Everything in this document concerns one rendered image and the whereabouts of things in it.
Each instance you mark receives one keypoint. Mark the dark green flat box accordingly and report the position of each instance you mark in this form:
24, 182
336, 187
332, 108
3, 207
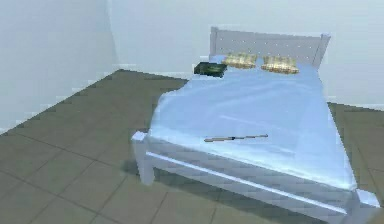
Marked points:
210, 69

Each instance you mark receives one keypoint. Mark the thin grey stick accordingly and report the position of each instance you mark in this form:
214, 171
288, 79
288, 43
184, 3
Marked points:
233, 137

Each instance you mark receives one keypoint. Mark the white bed with blue sheet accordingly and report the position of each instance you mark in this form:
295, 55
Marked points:
240, 103

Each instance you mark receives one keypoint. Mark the yellow patterned pillow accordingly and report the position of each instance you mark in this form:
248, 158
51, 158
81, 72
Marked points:
280, 64
239, 60

